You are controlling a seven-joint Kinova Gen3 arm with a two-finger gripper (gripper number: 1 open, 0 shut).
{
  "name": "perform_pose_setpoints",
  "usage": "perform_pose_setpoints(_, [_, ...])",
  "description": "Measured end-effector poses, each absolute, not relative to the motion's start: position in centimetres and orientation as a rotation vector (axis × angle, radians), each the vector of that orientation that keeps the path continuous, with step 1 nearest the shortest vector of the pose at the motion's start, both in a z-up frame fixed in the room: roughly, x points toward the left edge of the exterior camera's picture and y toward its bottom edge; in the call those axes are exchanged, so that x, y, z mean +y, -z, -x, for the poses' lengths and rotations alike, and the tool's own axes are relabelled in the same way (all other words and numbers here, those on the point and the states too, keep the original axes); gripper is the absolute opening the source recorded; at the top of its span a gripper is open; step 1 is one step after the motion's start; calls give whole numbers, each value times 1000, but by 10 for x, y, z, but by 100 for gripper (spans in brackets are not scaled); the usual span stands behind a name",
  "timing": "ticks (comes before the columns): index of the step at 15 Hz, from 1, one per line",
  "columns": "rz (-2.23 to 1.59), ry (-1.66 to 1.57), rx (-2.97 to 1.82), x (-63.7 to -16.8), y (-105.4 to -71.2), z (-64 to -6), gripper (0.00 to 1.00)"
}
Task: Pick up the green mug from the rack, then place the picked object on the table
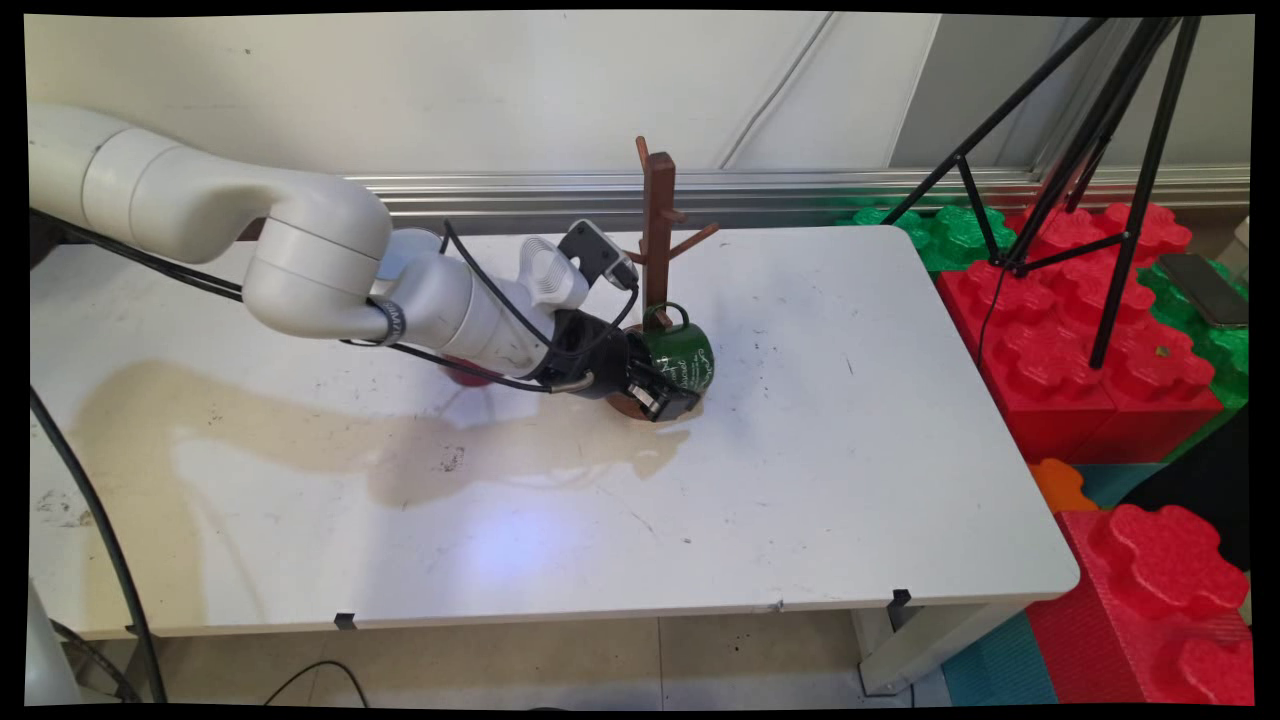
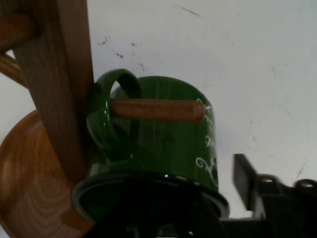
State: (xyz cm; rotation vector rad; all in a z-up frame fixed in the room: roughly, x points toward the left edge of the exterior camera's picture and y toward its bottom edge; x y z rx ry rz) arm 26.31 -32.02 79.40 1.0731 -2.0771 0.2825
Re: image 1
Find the dark red ceramic mug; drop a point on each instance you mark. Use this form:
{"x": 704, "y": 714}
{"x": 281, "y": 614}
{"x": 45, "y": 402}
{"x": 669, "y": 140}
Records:
{"x": 467, "y": 373}

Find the white vented camera mount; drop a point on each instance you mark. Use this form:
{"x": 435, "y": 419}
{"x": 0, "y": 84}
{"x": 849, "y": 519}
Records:
{"x": 548, "y": 270}

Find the black tripod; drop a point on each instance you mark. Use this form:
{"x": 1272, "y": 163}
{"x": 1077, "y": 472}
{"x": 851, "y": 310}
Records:
{"x": 1100, "y": 140}

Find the brown wooden mug tree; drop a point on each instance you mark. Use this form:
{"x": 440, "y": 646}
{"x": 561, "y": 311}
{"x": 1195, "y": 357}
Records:
{"x": 658, "y": 200}

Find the aluminium rail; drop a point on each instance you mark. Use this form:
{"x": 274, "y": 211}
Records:
{"x": 800, "y": 190}

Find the white table leg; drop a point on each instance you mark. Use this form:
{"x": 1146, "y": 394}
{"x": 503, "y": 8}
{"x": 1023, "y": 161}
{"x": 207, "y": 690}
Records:
{"x": 920, "y": 645}

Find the black smartphone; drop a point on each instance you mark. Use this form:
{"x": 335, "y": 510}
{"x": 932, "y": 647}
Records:
{"x": 1203, "y": 290}

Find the teal foam mat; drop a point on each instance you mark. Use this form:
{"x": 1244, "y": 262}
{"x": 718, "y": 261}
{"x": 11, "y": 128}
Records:
{"x": 1000, "y": 665}

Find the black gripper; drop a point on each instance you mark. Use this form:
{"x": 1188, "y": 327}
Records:
{"x": 590, "y": 355}

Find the orange foam block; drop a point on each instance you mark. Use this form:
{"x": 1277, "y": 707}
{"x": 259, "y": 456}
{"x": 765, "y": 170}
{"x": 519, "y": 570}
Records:
{"x": 1060, "y": 485}

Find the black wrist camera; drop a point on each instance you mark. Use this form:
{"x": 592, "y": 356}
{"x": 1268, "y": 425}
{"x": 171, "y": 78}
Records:
{"x": 597, "y": 250}

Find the large red foam block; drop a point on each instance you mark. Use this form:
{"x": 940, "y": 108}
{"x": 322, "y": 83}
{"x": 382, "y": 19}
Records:
{"x": 1150, "y": 600}
{"x": 1060, "y": 350}

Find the green mug with white print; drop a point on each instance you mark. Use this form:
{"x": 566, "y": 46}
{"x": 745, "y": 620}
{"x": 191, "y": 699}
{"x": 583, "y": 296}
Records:
{"x": 685, "y": 355}

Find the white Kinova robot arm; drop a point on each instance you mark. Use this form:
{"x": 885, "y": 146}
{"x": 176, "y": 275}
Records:
{"x": 320, "y": 250}

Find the black table edge clip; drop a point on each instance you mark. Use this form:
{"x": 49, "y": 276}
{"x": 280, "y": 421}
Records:
{"x": 345, "y": 621}
{"x": 901, "y": 599}

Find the green foam block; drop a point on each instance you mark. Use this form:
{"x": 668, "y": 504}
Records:
{"x": 1225, "y": 360}
{"x": 945, "y": 235}

